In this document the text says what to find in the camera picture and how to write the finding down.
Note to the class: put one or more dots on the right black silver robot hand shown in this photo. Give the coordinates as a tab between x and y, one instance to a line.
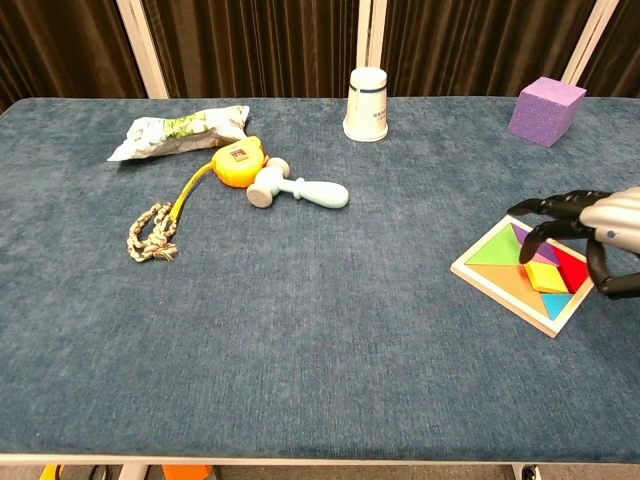
612	215

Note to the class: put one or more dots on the yellow wooden block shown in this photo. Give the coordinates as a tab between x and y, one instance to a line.
547	277

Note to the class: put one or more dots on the red tangram piece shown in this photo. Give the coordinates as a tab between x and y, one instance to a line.
572	270

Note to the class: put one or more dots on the purple tangram piece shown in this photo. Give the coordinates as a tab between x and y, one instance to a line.
547	252

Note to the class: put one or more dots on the blue triangle tangram piece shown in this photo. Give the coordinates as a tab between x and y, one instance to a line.
555	305

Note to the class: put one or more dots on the green triangle tangram piece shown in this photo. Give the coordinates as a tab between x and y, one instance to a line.
502	252

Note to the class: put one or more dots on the orange triangle tangram piece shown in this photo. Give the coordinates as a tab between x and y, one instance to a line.
510	280

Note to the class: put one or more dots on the white wooden puzzle tray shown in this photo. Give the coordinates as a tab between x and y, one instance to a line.
492	290

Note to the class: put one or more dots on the purple foam cube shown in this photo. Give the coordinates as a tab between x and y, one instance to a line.
542	112

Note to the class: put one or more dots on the white paper cup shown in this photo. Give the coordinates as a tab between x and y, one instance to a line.
365	110

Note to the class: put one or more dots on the light blue toy hammer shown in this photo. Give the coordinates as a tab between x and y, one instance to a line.
320	192

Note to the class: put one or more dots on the blue table cloth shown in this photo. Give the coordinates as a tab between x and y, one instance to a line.
320	325

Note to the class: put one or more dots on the yellow tape measure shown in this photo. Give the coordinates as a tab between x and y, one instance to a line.
240	160

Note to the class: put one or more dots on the brown curtain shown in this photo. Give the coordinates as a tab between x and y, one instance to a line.
250	50

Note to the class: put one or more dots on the white green snack bag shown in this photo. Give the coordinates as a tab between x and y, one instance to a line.
170	132

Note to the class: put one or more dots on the orange object under table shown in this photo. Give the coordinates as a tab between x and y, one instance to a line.
185	472

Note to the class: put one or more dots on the yellow object under table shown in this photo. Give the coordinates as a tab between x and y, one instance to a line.
50	472

